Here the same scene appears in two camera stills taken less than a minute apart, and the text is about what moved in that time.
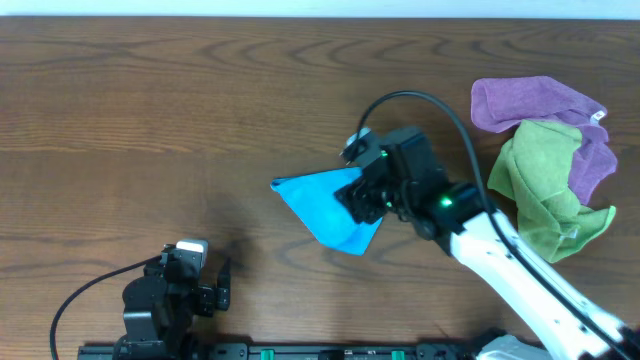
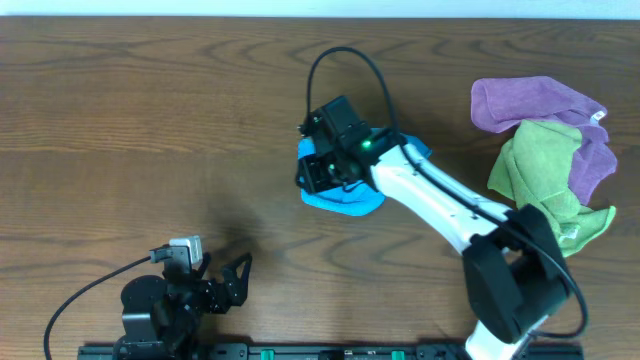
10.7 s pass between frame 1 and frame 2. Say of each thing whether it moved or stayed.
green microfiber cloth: stayed
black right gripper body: moved
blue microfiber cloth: moved
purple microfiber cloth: stayed
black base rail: stayed
